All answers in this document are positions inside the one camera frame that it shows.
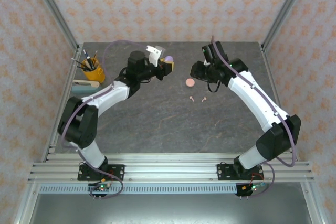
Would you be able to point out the purple earbud charging case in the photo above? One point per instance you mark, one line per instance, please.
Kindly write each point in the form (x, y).
(168, 58)

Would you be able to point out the pink earbud charging case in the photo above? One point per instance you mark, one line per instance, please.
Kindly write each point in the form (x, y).
(189, 82)

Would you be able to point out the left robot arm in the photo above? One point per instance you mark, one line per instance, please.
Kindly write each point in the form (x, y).
(78, 124)

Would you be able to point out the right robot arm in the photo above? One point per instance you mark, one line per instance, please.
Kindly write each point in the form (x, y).
(278, 140)

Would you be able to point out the yellow pencil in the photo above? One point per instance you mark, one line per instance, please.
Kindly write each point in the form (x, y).
(95, 57)

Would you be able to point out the orange pen cup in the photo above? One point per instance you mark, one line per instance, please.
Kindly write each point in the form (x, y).
(94, 74)

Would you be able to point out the silver tipped dark pen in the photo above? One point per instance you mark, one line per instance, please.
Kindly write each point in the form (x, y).
(90, 62)

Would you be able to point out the black pen with white cap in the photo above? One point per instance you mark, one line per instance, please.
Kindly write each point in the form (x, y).
(86, 57)

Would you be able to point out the teal and beige stapler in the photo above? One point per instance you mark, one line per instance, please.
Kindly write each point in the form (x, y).
(81, 89)

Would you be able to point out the grey metal panel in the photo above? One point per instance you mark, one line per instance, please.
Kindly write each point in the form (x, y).
(170, 208)

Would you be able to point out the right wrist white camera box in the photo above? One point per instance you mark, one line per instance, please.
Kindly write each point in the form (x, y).
(206, 62)

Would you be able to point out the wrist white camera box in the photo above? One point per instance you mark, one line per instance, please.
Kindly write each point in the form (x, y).
(155, 53)
(206, 62)

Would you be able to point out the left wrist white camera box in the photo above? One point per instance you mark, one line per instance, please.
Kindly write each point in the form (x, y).
(155, 53)

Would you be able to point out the aluminium table side rail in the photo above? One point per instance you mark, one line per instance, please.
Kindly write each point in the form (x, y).
(271, 77)
(67, 80)

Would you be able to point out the aluminium table edge rail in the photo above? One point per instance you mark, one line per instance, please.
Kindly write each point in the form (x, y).
(170, 157)

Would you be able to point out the aluminium frame post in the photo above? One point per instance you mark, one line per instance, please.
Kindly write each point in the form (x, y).
(284, 11)
(55, 11)

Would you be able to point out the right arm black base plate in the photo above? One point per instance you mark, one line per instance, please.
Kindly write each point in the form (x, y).
(223, 171)

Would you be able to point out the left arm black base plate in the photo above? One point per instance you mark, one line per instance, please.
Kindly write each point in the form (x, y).
(118, 171)

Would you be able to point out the aluminium frame leg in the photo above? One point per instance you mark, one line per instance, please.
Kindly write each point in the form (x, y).
(311, 203)
(28, 203)

